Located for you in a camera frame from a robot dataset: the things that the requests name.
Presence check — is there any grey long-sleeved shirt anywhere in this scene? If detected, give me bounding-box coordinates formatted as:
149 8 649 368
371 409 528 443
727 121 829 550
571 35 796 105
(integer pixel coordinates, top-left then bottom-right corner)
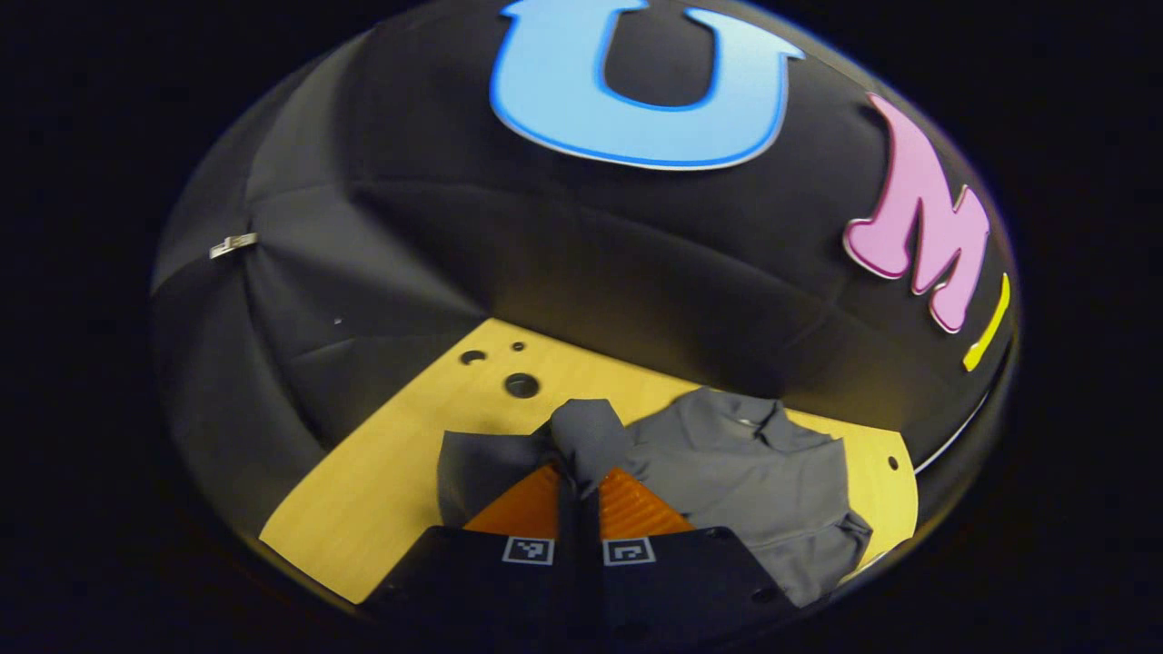
436 388 873 608

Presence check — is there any thin white strip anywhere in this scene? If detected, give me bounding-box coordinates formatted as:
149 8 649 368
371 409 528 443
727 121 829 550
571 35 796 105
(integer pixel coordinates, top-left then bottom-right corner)
913 391 993 475

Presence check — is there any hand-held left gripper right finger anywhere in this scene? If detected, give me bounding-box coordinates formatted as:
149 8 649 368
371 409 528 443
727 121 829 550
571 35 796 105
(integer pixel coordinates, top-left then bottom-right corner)
595 466 800 637

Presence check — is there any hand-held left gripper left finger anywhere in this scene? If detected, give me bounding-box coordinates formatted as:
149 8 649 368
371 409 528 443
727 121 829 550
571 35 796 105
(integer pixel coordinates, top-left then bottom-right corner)
363 461 582 637

